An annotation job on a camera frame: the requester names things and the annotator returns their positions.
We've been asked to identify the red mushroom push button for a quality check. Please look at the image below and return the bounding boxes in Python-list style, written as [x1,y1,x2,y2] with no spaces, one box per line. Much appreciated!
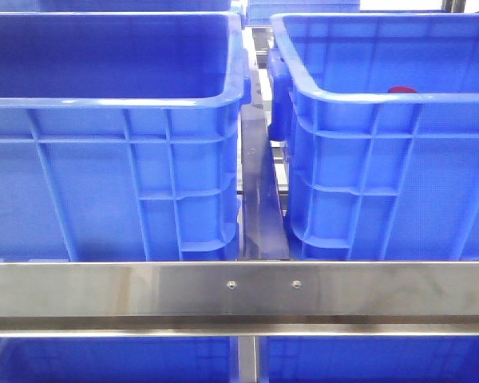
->
[388,85,418,94]

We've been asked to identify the large blue crate left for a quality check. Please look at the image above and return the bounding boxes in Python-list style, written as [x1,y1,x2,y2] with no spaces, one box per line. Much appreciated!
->
[0,12,250,263]

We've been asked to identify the large blue crate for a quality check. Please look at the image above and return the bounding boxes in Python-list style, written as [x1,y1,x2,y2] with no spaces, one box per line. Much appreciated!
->
[268,13,479,261]
[0,12,250,263]

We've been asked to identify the large blue crate right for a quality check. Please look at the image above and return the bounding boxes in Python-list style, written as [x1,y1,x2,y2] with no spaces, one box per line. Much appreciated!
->
[268,13,479,261]

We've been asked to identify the lower blue crate right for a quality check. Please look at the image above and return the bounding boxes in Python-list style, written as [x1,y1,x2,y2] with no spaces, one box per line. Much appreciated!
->
[264,336,479,382]

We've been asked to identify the far blue crate right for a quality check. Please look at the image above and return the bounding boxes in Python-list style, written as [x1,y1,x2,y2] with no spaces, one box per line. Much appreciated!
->
[246,0,360,26]

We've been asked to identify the lower blue crate left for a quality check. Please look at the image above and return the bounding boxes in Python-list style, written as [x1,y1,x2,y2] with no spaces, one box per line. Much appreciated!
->
[0,337,239,382]

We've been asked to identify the far blue crate left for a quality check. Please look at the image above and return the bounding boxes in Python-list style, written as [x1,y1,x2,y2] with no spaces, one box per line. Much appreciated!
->
[0,0,243,14]

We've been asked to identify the steel centre divider rail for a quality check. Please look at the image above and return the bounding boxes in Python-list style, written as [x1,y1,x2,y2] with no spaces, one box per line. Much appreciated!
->
[240,67,290,261]

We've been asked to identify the steel vertical rack post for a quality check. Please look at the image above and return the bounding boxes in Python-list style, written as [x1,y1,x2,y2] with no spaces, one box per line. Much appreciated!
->
[238,336,260,383]

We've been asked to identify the steel rack front rail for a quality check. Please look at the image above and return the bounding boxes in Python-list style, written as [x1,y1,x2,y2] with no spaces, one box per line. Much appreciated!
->
[0,260,479,338]

